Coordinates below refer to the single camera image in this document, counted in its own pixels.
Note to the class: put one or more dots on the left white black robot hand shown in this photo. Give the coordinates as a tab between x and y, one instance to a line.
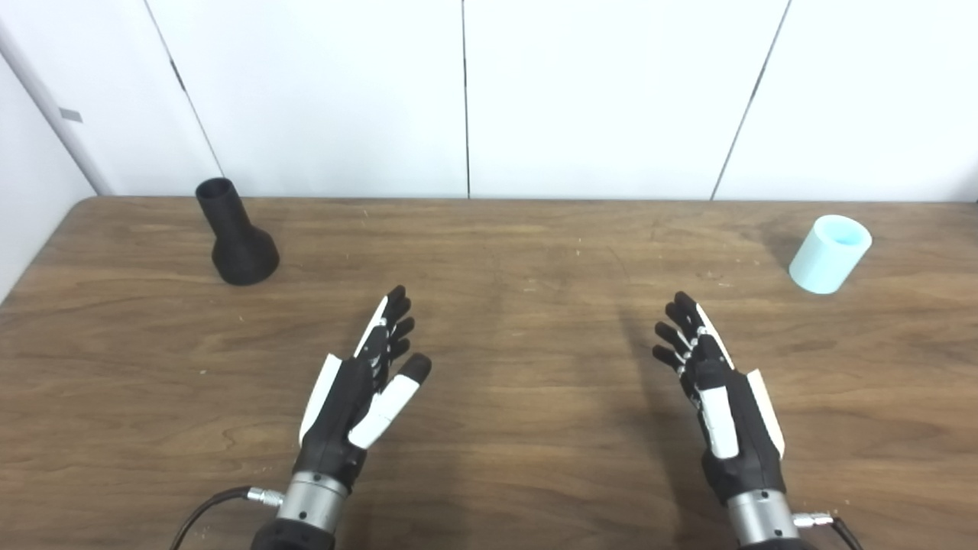
340	412

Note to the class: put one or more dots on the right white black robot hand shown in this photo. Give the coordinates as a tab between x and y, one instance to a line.
737	435

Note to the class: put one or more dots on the black funnel-shaped nozzle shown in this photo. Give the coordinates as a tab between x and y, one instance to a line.
241	252

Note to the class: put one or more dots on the light blue cup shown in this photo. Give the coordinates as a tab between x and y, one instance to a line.
825	260

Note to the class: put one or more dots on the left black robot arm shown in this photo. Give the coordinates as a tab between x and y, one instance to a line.
309	504

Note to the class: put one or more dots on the black panel seam hinge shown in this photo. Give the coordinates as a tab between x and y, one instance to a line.
177	75

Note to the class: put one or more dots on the small grey wall tag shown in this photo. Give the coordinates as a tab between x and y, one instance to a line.
71	115

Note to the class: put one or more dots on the white wall corner trim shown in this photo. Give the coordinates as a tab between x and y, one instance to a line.
38	92

